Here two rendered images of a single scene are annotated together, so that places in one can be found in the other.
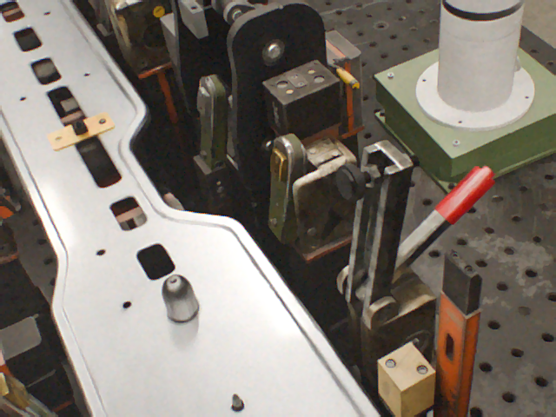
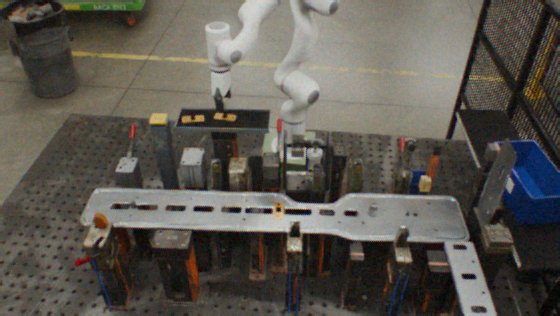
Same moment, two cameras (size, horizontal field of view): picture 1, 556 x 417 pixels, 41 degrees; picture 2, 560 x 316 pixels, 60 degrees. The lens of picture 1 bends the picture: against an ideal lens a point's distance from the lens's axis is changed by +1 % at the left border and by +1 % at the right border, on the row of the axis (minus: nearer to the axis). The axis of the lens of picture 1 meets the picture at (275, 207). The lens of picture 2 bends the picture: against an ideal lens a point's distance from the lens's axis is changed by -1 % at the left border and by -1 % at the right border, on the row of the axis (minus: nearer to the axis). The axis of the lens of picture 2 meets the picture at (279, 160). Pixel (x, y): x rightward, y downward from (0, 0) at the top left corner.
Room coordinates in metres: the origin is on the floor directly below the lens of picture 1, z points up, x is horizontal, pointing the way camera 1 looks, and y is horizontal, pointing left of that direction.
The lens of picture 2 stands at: (0.28, 1.37, 2.29)
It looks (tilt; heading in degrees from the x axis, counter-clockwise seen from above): 40 degrees down; 293
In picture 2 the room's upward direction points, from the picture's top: straight up
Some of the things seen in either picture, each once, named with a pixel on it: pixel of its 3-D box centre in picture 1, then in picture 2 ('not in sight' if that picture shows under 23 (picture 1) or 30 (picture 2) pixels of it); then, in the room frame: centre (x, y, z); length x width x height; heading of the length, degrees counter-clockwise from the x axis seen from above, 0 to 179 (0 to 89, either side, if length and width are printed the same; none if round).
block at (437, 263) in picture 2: not in sight; (429, 285); (0.21, 0.21, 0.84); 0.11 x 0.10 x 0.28; 111
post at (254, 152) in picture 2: not in sight; (257, 189); (0.94, 0.07, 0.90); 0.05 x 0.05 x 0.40; 21
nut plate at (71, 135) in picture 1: (80, 128); (278, 209); (0.78, 0.23, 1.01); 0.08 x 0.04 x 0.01; 111
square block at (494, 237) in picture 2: not in sight; (484, 266); (0.04, 0.08, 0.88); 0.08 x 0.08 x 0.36; 21
